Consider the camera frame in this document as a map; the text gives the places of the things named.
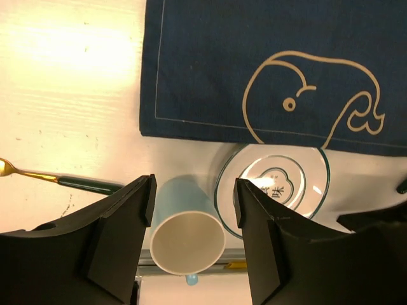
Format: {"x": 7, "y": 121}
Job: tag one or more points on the gold fork dark handle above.
{"x": 94, "y": 186}

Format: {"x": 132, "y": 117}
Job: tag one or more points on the white plate blue rim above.
{"x": 296, "y": 177}

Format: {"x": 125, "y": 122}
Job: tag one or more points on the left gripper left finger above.
{"x": 87, "y": 257}

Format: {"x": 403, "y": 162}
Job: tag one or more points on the light blue mug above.
{"x": 186, "y": 234}

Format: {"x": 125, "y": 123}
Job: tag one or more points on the aluminium table frame rail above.
{"x": 231, "y": 261}

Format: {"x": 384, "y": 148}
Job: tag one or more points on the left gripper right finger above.
{"x": 294, "y": 260}

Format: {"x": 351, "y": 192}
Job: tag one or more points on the blue whale placemat cloth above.
{"x": 324, "y": 74}

